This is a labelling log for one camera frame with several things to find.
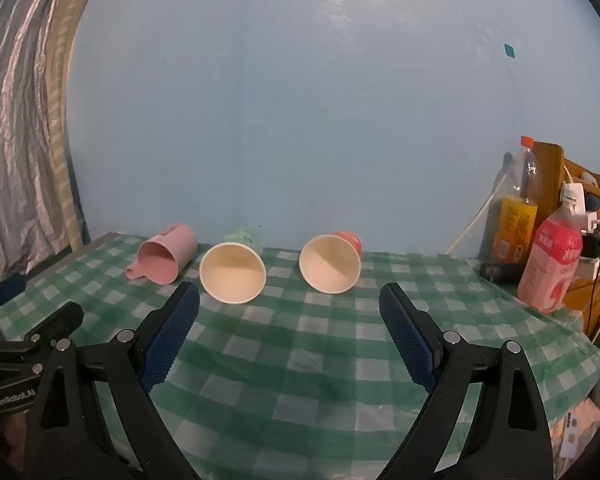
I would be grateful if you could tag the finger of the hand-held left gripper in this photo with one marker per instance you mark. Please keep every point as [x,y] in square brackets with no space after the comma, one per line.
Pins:
[2,292]
[60,322]

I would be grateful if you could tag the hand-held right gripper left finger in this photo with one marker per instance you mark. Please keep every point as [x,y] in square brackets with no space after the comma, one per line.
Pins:
[172,340]

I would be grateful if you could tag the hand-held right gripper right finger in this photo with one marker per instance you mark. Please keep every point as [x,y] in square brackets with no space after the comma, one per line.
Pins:
[407,340]

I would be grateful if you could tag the green paper cup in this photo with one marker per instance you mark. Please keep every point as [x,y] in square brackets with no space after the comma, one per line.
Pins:
[232,272]

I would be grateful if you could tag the pink plastic mug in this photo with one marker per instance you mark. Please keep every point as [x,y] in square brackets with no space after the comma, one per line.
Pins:
[180,250]

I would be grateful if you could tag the red striped paper cup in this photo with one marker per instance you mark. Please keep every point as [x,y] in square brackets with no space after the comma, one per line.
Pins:
[327,262]

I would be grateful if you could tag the black oblong device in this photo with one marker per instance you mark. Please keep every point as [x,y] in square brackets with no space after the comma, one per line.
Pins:
[500,272]

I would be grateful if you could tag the green checked tablecloth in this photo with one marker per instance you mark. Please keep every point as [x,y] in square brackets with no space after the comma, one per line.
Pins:
[290,340]

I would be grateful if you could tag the pink drink bottle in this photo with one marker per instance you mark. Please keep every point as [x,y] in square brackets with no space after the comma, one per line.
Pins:
[550,265]

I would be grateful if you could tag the orange drink bottle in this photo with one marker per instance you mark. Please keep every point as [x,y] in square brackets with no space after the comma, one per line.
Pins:
[515,220]

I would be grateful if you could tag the grey striped curtain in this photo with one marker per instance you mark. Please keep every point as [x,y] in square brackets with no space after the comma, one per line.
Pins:
[15,110]

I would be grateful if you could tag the white printed bag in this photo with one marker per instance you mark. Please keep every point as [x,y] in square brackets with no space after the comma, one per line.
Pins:
[577,425]

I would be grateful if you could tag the white power strip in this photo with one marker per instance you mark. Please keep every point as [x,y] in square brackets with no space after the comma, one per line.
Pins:
[587,267]

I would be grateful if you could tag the black power adapter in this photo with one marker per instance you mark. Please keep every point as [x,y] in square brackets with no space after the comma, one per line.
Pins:
[592,246]

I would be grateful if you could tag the wooden rack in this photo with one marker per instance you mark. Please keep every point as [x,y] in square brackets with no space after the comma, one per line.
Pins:
[547,170]

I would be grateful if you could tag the white charger plug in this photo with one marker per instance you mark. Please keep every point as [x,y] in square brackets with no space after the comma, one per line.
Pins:
[575,192]

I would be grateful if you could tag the teal tape piece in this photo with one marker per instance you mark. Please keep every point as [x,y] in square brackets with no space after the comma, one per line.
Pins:
[509,50]

